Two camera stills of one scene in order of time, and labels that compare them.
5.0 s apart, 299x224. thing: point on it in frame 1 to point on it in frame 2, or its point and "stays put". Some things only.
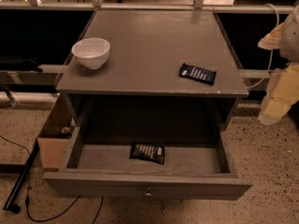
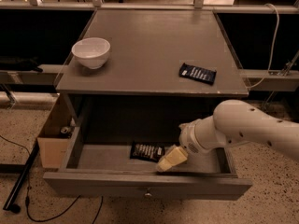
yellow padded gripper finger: x=282 y=94 to x=196 y=136
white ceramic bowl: x=92 y=51 stays put
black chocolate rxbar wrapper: x=154 y=151 stays put
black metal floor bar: x=8 y=203 stays put
